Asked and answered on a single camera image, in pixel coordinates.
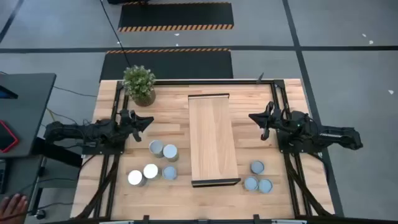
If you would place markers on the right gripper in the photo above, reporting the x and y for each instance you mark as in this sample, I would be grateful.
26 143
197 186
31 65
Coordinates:
273 119

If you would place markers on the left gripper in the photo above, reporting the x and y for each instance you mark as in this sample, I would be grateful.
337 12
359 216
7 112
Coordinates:
129 123

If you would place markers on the green pea label can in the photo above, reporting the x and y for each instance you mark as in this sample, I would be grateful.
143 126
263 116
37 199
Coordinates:
156 147

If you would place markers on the yellow-green label can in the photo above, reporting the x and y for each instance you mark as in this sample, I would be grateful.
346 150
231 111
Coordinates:
170 152

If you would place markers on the grey-lidded can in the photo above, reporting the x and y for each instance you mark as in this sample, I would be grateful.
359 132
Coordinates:
257 167
265 185
251 183

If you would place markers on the yellow blue label can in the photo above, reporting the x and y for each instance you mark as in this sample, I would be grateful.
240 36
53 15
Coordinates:
151 171

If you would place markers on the shiny metal-top can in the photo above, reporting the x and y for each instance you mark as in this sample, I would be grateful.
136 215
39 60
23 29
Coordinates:
135 177

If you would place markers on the red tomato label can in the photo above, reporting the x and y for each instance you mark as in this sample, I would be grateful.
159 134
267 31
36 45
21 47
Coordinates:
169 172

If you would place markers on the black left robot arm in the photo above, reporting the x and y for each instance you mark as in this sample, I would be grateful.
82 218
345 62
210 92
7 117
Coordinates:
77 130

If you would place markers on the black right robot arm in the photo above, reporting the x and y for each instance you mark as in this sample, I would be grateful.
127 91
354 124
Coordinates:
335 137

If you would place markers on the wooden shelf black metal legs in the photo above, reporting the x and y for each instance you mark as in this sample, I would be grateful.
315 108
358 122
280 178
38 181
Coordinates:
211 137

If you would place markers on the ribbed wooden plant pot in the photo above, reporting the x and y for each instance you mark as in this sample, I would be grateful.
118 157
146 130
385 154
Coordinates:
146 101

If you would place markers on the green white artificial plant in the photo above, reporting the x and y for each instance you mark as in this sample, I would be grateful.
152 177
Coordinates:
138 81

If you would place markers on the black hazard-striped floor mat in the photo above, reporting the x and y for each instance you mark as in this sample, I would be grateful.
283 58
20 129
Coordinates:
186 65
175 14

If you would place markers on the dark grey desk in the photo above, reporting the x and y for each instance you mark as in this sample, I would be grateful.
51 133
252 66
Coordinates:
28 102

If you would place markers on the red-edged black pad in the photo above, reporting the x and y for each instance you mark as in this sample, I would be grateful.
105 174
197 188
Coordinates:
6 137

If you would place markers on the dark device blue screen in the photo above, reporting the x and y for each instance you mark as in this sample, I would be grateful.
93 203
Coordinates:
6 92

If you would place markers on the person's hand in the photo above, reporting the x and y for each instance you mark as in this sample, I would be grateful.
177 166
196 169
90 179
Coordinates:
12 208

